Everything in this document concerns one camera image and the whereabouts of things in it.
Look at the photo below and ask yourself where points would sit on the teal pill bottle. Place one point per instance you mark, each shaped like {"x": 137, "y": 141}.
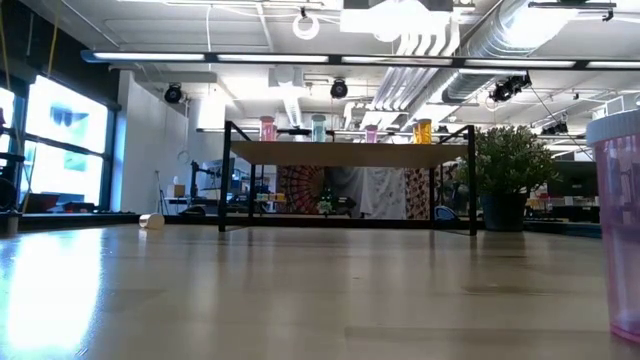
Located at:
{"x": 318, "y": 131}

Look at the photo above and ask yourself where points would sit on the purple pill bottle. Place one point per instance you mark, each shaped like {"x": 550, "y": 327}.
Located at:
{"x": 622, "y": 225}
{"x": 371, "y": 135}

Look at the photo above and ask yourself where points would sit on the pink pill bottle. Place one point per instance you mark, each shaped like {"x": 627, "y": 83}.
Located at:
{"x": 267, "y": 131}

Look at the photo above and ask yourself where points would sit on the orange pill bottle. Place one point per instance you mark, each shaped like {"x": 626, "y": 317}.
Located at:
{"x": 416, "y": 134}
{"x": 152, "y": 221}
{"x": 425, "y": 132}

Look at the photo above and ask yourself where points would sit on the mandala tapestry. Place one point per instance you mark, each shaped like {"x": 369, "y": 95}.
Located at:
{"x": 300, "y": 187}

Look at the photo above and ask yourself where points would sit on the small potted plant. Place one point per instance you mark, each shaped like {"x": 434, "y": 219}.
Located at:
{"x": 325, "y": 206}

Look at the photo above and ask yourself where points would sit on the white floral curtain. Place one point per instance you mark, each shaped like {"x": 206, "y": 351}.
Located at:
{"x": 380, "y": 192}

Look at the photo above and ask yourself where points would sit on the brown patterned cloth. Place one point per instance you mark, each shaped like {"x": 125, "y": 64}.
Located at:
{"x": 417, "y": 192}

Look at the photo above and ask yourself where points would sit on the cardboard box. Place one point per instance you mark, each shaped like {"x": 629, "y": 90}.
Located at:
{"x": 176, "y": 191}

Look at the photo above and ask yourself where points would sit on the white ceiling fixture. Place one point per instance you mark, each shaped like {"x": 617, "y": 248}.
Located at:
{"x": 395, "y": 20}

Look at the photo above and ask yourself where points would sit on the green potted plant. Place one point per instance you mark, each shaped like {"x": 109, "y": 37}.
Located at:
{"x": 510, "y": 160}

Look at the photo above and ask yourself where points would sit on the black ceiling spotlight cluster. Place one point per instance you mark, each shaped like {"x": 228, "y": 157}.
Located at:
{"x": 507, "y": 89}

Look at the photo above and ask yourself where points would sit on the LED light bar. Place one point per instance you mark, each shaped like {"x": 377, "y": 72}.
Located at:
{"x": 150, "y": 56}

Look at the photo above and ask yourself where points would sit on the black monitor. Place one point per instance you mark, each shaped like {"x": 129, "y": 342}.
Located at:
{"x": 575, "y": 187}

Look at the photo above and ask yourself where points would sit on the large window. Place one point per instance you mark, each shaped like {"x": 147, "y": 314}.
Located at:
{"x": 65, "y": 125}

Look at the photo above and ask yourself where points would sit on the wooden shelf black metal frame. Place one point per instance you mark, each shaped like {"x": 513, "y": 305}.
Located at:
{"x": 350, "y": 155}

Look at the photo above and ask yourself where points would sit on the silver ventilation duct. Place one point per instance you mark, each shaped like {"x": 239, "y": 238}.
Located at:
{"x": 500, "y": 40}

